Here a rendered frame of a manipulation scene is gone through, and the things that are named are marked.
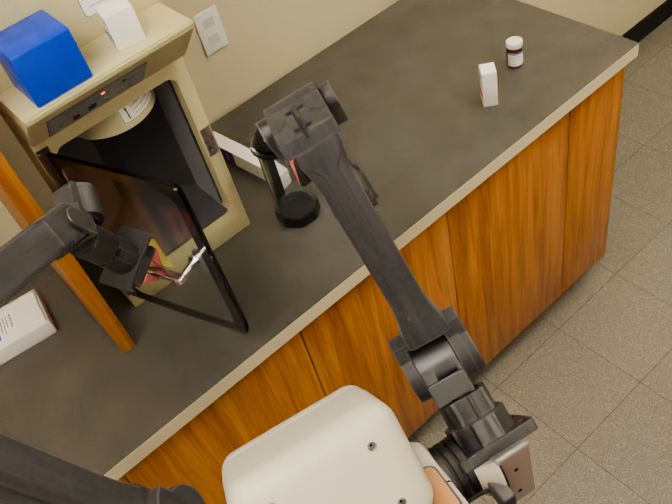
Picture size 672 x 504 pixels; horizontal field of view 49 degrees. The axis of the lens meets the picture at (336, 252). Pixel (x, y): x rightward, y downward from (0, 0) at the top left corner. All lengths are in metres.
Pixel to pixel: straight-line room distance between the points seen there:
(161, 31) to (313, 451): 0.76
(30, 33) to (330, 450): 0.77
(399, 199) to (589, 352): 1.07
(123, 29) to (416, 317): 0.67
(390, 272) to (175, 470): 0.83
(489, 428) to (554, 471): 1.34
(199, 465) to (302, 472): 0.85
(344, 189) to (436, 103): 1.04
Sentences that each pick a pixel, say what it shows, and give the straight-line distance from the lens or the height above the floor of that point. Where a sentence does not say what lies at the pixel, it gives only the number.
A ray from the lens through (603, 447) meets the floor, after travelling 2.36.
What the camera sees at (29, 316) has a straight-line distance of 1.73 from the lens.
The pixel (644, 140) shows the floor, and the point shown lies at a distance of 3.23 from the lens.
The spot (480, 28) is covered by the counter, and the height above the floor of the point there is 0.94.
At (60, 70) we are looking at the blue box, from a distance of 1.23.
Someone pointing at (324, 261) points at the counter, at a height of 0.94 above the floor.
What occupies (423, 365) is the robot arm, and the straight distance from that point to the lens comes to 1.00.
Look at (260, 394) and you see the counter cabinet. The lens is 1.63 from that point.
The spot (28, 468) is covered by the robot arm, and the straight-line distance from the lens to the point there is 0.86.
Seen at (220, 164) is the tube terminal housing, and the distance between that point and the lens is 1.59.
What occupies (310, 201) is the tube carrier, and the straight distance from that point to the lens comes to 1.64.
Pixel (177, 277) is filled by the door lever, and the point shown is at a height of 1.21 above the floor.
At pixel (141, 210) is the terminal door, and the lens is 1.29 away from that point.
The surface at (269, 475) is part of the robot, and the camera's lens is 0.82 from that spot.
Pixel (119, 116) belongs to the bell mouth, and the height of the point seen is 1.34.
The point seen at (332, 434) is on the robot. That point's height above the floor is 1.39.
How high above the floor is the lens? 2.10
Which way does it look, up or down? 47 degrees down
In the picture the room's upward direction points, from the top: 17 degrees counter-clockwise
